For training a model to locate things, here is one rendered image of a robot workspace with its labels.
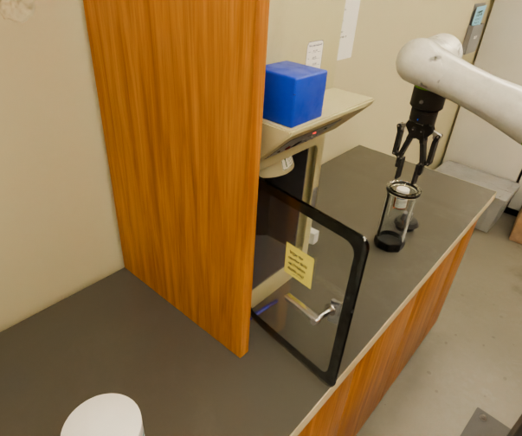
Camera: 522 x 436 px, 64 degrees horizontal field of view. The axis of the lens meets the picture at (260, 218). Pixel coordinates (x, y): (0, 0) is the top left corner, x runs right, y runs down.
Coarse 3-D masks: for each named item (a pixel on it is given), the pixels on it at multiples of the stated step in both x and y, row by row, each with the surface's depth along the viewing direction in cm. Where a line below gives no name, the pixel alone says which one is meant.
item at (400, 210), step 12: (396, 180) 137; (396, 192) 130; (420, 192) 131; (396, 204) 132; (408, 204) 131; (384, 216) 138; (396, 216) 134; (408, 216) 134; (384, 228) 139; (396, 228) 136; (384, 240) 140; (396, 240) 139
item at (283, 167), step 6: (282, 162) 102; (288, 162) 104; (264, 168) 100; (270, 168) 100; (276, 168) 101; (282, 168) 102; (288, 168) 104; (264, 174) 100; (270, 174) 101; (276, 174) 101; (282, 174) 102
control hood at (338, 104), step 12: (324, 96) 94; (336, 96) 94; (348, 96) 95; (360, 96) 96; (324, 108) 87; (336, 108) 87; (348, 108) 88; (360, 108) 92; (264, 120) 78; (312, 120) 80; (324, 120) 82; (336, 120) 89; (264, 132) 79; (276, 132) 77; (288, 132) 75; (300, 132) 77; (324, 132) 100; (264, 144) 80; (276, 144) 78; (264, 156) 81
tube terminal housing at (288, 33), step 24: (288, 0) 77; (312, 0) 82; (336, 0) 88; (288, 24) 80; (312, 24) 85; (336, 24) 92; (288, 48) 83; (336, 48) 96; (312, 144) 105; (312, 168) 115; (312, 192) 115
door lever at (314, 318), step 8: (288, 296) 82; (296, 304) 80; (304, 304) 81; (328, 304) 80; (304, 312) 79; (312, 312) 79; (320, 312) 79; (328, 312) 80; (312, 320) 78; (320, 320) 78
